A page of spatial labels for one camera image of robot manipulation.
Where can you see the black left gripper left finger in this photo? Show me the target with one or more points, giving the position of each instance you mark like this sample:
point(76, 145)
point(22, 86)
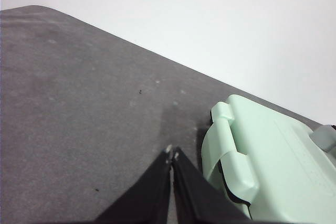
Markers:
point(147, 197)

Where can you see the mint green breakfast machine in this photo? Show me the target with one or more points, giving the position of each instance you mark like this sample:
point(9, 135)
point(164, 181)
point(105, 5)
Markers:
point(278, 161)

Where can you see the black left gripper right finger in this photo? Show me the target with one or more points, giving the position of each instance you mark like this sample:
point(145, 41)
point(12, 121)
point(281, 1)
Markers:
point(194, 197)

